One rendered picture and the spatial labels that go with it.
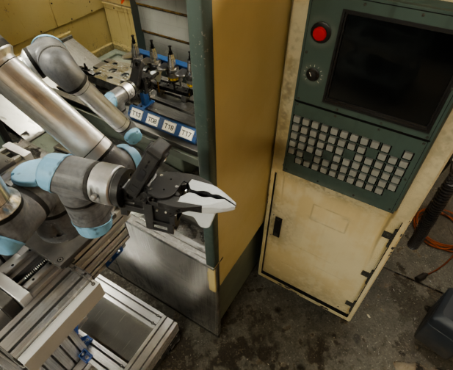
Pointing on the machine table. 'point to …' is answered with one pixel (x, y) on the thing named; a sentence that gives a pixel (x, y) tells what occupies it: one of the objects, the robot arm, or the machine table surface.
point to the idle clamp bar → (172, 90)
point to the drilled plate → (111, 74)
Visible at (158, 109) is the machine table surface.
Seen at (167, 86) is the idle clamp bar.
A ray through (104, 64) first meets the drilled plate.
